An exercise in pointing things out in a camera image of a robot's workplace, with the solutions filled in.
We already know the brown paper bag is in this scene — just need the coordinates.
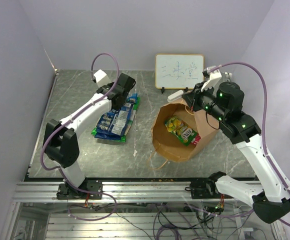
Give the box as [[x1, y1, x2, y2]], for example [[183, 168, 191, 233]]
[[151, 98, 220, 163]]

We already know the aluminium rail frame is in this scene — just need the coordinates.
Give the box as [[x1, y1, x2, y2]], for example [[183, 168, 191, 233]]
[[5, 179, 287, 240]]

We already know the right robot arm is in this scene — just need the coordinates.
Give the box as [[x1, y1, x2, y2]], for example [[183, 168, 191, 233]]
[[182, 82, 290, 224]]

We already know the white whiteboard eraser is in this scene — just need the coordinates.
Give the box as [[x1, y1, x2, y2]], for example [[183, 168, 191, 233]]
[[167, 90, 184, 103]]

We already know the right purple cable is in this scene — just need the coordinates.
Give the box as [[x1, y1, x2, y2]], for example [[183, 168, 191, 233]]
[[206, 61, 290, 229]]

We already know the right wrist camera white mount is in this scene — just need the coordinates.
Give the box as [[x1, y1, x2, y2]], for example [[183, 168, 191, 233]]
[[201, 66, 222, 92]]

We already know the green cassava chips bag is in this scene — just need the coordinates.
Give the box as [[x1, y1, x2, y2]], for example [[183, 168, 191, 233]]
[[91, 97, 140, 139]]

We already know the green yellow snack packet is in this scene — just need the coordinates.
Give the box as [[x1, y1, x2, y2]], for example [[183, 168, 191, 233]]
[[164, 116, 200, 146]]

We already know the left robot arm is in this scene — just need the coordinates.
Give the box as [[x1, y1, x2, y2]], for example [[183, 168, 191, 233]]
[[40, 73, 136, 200]]

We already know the small whiteboard yellow frame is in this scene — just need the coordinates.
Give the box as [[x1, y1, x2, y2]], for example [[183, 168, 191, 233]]
[[155, 53, 205, 90]]

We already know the small blue biscuit packet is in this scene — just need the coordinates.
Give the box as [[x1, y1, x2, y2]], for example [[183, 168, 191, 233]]
[[126, 93, 138, 104]]

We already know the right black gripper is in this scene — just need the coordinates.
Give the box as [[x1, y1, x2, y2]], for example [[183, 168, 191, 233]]
[[182, 81, 227, 122]]

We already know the blue Kettle crisps bag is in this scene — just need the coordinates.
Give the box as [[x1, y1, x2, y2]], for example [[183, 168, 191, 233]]
[[96, 102, 134, 137]]

